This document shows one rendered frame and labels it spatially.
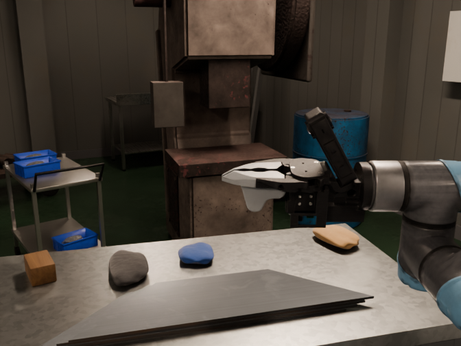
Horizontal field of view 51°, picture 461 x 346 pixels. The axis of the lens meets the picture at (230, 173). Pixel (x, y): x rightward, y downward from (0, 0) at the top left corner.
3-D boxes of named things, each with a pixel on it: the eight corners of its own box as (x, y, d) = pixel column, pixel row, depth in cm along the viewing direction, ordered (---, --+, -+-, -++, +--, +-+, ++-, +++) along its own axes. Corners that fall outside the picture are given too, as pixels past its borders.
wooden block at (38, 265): (57, 281, 123) (55, 263, 121) (32, 287, 120) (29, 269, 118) (49, 266, 131) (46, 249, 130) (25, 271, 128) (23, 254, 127)
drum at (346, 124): (333, 202, 504) (339, 104, 477) (377, 224, 444) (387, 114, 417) (276, 211, 477) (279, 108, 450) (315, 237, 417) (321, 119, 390)
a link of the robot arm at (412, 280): (413, 307, 68) (420, 234, 65) (388, 270, 79) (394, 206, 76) (468, 307, 68) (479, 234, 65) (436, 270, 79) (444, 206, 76)
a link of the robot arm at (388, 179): (407, 172, 66) (389, 151, 73) (374, 172, 66) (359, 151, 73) (400, 220, 69) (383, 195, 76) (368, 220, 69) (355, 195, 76)
